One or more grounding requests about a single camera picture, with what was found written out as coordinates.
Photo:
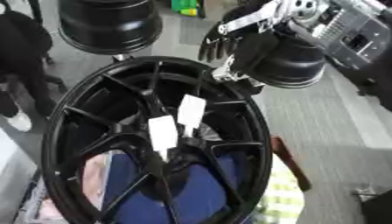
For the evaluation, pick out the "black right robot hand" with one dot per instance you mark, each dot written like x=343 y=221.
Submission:
x=255 y=52

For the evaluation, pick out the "black spoked wheel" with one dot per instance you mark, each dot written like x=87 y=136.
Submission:
x=76 y=137

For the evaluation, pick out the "black round wheel rim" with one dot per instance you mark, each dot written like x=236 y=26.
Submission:
x=109 y=23
x=302 y=68

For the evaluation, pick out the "green and yellow package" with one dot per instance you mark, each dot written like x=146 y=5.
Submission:
x=184 y=7

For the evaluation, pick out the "white pin with thin stem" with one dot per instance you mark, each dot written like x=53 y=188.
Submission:
x=191 y=112
x=163 y=134

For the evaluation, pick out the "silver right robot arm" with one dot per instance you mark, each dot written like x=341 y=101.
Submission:
x=352 y=27

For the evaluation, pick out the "person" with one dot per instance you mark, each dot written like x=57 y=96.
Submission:
x=23 y=43

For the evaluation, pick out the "brown wooden bar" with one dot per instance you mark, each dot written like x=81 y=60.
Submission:
x=291 y=163

